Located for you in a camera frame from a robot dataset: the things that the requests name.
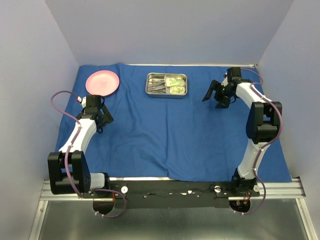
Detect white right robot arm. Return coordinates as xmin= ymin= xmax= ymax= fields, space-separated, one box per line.
xmin=202 ymin=67 xmax=283 ymax=196

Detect steel surgical instruments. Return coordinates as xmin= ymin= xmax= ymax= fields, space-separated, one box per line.
xmin=146 ymin=78 xmax=167 ymax=94

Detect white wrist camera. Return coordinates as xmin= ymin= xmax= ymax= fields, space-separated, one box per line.
xmin=76 ymin=96 xmax=87 ymax=108
xmin=221 ymin=72 xmax=229 ymax=87

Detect blue surgical drape cloth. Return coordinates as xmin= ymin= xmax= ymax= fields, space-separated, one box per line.
xmin=54 ymin=62 xmax=293 ymax=183

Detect pink plastic plate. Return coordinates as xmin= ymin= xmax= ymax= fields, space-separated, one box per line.
xmin=85 ymin=70 xmax=120 ymax=97

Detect aluminium table edge rail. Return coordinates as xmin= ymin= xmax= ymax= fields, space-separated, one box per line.
xmin=127 ymin=63 xmax=257 ymax=68

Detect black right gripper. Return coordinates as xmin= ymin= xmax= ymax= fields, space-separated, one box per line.
xmin=202 ymin=79 xmax=234 ymax=110

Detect steel instrument tray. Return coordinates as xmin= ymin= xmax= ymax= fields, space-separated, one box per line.
xmin=145 ymin=72 xmax=188 ymax=99

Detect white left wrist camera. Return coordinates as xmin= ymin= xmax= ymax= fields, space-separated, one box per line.
xmin=76 ymin=96 xmax=87 ymax=108

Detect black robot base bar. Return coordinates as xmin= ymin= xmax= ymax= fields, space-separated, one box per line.
xmin=87 ymin=177 xmax=260 ymax=216

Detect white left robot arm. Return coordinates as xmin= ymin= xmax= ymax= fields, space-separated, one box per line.
xmin=47 ymin=92 xmax=114 ymax=198

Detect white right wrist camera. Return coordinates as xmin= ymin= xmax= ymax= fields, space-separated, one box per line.
xmin=221 ymin=72 xmax=229 ymax=87

